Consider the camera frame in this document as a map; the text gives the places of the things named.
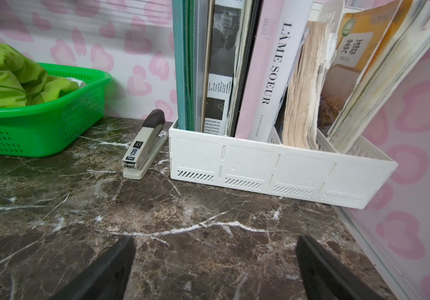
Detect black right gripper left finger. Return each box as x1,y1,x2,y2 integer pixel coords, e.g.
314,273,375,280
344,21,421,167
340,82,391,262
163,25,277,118
51,236,136,300

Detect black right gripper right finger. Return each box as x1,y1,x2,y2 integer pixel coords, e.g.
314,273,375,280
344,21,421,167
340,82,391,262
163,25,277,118
295,235,382,300

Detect lime green garment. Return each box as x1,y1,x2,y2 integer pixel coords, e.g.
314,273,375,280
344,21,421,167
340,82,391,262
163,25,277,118
0,43,84,109

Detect white file organizer rack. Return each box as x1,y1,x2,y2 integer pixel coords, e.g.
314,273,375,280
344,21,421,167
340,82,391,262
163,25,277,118
169,123,398,209

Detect worn yellowed book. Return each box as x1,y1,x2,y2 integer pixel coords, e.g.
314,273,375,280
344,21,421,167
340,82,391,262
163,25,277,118
281,21,330,150

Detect black remote control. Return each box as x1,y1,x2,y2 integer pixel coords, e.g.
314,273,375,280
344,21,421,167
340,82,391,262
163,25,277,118
122,109,169,180

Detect green plastic basket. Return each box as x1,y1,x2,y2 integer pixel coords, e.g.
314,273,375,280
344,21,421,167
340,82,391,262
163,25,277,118
0,63,112,158

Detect brown paper envelopes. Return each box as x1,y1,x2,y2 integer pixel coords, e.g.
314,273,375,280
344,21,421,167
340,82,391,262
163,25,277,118
318,1,430,153

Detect pink white book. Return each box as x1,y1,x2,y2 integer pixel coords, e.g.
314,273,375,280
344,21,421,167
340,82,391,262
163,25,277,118
235,1,313,142

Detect dark green folder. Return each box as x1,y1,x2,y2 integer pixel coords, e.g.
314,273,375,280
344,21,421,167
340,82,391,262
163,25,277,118
172,0,196,131

